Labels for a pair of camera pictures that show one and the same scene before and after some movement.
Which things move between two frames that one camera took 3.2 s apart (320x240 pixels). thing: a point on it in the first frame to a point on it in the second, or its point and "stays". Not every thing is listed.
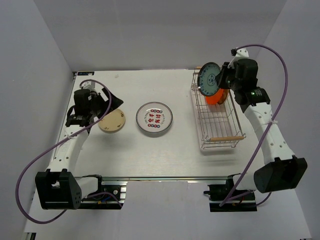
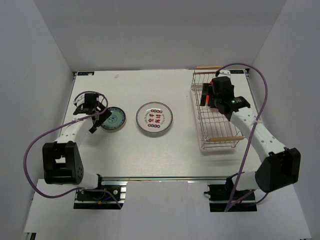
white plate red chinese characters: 154,117 stays
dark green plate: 207,84 to 116,120
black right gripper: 220,77 to 207,89
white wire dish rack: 219,126 stays
